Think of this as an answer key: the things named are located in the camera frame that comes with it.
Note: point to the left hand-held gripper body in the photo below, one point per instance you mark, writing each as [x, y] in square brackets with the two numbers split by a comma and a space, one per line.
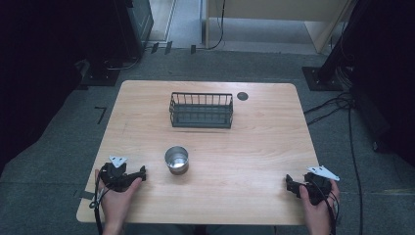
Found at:
[115, 174]

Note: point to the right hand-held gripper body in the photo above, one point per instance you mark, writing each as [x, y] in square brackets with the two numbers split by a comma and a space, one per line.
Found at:
[318, 187]

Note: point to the person's right hand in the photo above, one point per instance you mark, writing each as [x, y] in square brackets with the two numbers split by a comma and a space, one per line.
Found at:
[316, 213]

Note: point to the person's left hand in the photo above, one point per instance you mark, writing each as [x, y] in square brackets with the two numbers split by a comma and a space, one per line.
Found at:
[115, 204]

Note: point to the grey tape strip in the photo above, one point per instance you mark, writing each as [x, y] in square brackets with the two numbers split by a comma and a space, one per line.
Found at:
[86, 195]

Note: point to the small metal cup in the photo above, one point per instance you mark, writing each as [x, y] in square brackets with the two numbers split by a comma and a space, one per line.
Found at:
[176, 160]

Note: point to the black round table grommet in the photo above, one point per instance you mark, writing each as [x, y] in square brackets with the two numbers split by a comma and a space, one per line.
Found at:
[242, 96]

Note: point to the black stand with flat base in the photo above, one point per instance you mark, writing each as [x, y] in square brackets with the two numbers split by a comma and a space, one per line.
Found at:
[99, 76]

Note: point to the black stand with square base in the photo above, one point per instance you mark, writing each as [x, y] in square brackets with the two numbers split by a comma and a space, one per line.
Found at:
[323, 78]

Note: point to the dark grey cabinet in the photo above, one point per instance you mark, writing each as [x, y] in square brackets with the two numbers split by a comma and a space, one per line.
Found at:
[138, 24]

